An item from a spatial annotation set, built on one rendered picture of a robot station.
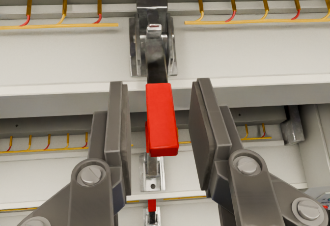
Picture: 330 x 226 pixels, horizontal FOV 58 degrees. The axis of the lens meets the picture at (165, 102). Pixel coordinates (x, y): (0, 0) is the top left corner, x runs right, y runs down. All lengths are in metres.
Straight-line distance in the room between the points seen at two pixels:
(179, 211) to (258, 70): 0.37
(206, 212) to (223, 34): 0.39
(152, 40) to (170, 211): 0.40
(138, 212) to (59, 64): 0.38
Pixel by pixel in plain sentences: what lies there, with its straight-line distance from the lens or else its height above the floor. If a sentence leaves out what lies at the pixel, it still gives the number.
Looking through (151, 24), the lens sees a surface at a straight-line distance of 0.16.
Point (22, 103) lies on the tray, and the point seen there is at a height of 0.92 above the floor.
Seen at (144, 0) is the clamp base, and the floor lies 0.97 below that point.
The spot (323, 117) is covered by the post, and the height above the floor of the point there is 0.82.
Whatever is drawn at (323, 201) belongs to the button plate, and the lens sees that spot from 0.45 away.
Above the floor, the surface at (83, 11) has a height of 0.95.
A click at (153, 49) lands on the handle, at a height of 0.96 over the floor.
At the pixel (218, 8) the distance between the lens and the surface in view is 0.20.
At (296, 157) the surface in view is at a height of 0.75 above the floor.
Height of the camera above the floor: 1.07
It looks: 53 degrees down
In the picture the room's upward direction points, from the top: 3 degrees clockwise
